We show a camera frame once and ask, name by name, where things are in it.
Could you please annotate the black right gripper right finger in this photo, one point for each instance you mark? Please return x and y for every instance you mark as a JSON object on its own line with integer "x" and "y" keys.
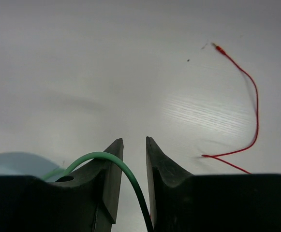
{"x": 170, "y": 191}

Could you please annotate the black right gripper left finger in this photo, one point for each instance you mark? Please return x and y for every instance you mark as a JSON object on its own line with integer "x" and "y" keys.
{"x": 90, "y": 199}

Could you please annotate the light blue headphones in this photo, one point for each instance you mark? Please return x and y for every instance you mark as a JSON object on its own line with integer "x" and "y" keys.
{"x": 24, "y": 163}

